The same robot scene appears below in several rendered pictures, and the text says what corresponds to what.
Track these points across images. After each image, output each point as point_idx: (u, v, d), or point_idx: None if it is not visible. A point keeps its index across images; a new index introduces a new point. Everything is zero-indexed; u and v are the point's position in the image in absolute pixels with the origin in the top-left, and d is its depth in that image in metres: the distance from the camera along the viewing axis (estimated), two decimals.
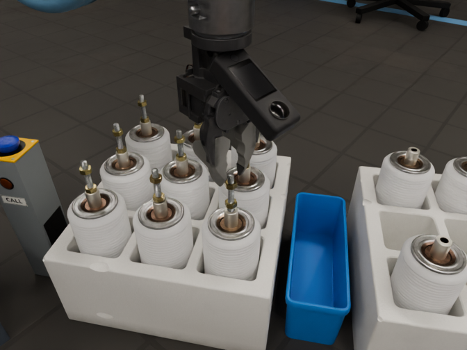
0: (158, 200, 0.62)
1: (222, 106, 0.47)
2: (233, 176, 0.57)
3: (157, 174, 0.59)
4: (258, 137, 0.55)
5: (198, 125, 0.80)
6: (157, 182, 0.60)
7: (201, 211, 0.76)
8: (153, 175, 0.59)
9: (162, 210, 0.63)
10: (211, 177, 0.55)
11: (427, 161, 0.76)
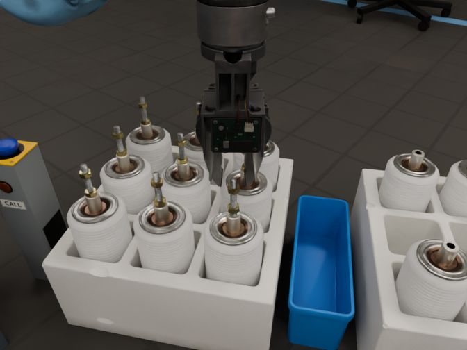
0: (159, 204, 0.61)
1: None
2: (231, 179, 0.56)
3: (158, 178, 0.58)
4: (202, 145, 0.54)
5: None
6: (158, 187, 0.59)
7: (203, 214, 0.75)
8: (154, 178, 0.58)
9: (163, 214, 0.62)
10: None
11: (431, 164, 0.75)
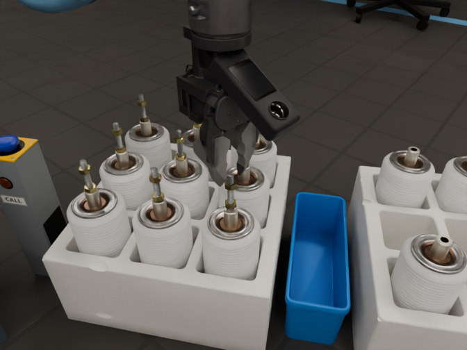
0: (157, 199, 0.61)
1: (222, 106, 0.47)
2: (228, 178, 0.57)
3: (156, 173, 0.59)
4: (258, 137, 0.55)
5: (198, 124, 0.80)
6: (156, 182, 0.59)
7: (201, 211, 0.75)
8: (153, 174, 0.59)
9: (162, 209, 0.63)
10: (211, 177, 0.55)
11: (427, 161, 0.76)
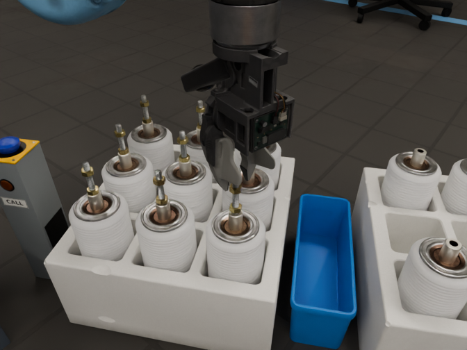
0: (161, 202, 0.61)
1: None
2: None
3: (160, 176, 0.58)
4: (205, 156, 0.52)
5: (201, 126, 0.79)
6: (160, 185, 0.58)
7: (205, 213, 0.74)
8: (157, 176, 0.58)
9: (165, 212, 0.62)
10: (255, 166, 0.57)
11: (433, 162, 0.75)
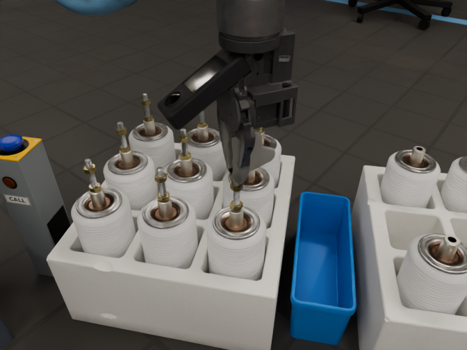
0: (162, 199, 0.61)
1: None
2: (233, 179, 0.56)
3: (162, 173, 0.59)
4: (240, 164, 0.51)
5: (202, 123, 0.79)
6: (162, 181, 0.59)
7: (206, 210, 0.75)
8: (158, 173, 0.59)
9: (167, 209, 0.62)
10: None
11: (432, 160, 0.75)
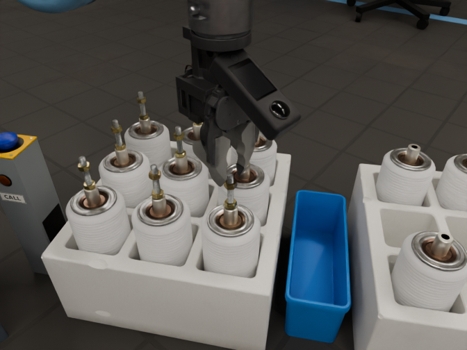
0: (157, 196, 0.61)
1: (222, 106, 0.47)
2: (230, 174, 0.57)
3: (156, 170, 0.59)
4: (257, 137, 0.55)
5: None
6: (156, 178, 0.59)
7: (201, 208, 0.75)
8: (152, 171, 0.59)
9: (161, 206, 0.62)
10: (211, 177, 0.54)
11: (427, 158, 0.75)
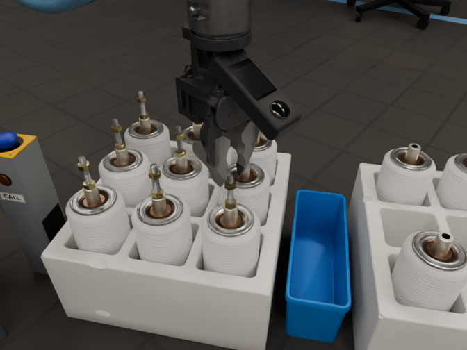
0: (156, 196, 0.61)
1: (222, 106, 0.47)
2: (233, 176, 0.57)
3: (156, 169, 0.59)
4: (257, 137, 0.55)
5: None
6: (156, 178, 0.59)
7: (201, 208, 0.75)
8: (152, 170, 0.59)
9: (161, 205, 0.62)
10: (211, 178, 0.54)
11: (428, 157, 0.75)
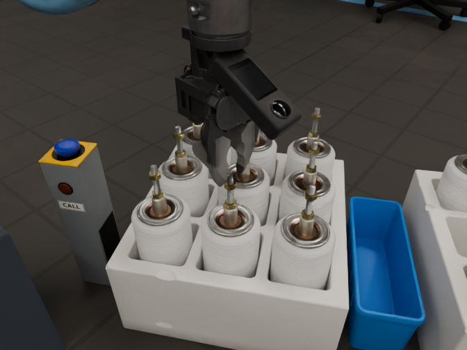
0: (235, 201, 0.60)
1: (222, 106, 0.47)
2: (315, 187, 0.55)
3: (231, 177, 0.58)
4: (257, 137, 0.55)
5: None
6: (234, 182, 0.58)
7: (262, 217, 0.73)
8: (233, 179, 0.57)
9: (233, 216, 0.60)
10: (212, 178, 0.54)
11: None
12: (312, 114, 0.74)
